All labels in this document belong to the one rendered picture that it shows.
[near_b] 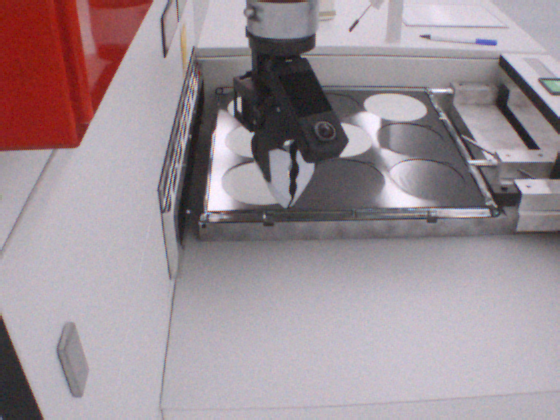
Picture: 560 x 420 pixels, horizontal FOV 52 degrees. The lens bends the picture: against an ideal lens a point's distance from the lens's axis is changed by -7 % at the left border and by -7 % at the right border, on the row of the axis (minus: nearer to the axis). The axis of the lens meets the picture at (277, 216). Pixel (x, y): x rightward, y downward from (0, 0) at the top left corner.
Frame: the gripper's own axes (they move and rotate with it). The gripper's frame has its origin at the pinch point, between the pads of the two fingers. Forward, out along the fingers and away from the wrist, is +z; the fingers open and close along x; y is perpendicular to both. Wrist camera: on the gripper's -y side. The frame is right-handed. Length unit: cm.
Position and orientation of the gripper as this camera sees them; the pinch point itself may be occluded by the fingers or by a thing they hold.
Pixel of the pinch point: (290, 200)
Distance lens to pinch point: 73.0
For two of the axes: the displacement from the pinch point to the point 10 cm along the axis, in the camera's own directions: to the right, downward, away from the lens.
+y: -4.9, -5.1, 7.1
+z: 0.0, 8.1, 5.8
